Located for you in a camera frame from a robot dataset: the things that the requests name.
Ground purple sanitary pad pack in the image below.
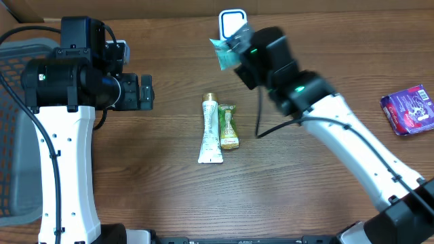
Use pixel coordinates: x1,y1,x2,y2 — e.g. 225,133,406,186
380,85,433,136

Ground cardboard back panel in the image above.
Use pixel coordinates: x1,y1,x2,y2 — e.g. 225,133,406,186
2,0,433,22

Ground white tube gold cap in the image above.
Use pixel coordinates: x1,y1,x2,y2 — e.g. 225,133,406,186
197,93,223,164

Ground teal wet wipes pack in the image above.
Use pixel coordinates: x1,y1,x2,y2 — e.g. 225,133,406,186
210,39,241,70

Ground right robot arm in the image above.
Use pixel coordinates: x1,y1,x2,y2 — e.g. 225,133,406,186
224,24,433,243

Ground grey plastic basket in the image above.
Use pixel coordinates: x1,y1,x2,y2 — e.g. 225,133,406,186
1,38,58,226

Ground white barcode scanner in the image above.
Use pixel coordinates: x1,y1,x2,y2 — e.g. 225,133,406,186
218,9,248,41

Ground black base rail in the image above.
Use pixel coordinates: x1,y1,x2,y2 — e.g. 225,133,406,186
151,235,338,244

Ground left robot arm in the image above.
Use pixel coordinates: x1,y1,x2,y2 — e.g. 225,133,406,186
22,16,155,244

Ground green gold snack packet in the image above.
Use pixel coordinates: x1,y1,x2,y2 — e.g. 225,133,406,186
218,104,239,150

